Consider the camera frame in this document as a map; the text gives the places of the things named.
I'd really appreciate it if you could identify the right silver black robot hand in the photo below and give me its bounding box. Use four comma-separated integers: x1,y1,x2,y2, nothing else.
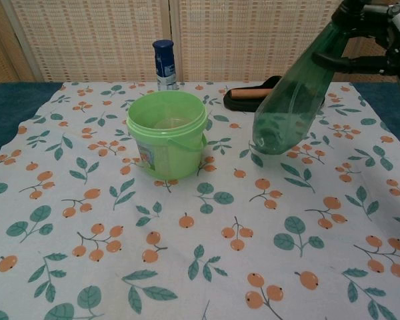
311,0,400,103

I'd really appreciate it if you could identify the green transparent spray bottle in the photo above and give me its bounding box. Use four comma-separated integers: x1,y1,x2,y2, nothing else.
249,1,354,156

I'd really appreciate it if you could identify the brown wooden cylinder stick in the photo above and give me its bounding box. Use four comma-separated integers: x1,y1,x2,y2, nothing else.
231,87,274,100

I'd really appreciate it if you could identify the black rubber slipper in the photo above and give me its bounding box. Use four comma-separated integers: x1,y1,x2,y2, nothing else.
223,75,327,114

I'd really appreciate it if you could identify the blue capped aerosol can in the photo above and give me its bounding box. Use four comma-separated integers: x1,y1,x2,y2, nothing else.
152,39,181,92

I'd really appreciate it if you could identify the light green plastic bucket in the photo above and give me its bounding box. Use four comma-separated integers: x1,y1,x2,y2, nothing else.
125,91,209,181

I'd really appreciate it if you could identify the white floral fruit tablecloth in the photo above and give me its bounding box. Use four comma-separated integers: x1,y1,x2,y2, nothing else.
0,81,400,320

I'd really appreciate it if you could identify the dark blue table cover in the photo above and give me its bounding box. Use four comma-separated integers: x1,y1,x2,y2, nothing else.
0,81,400,166

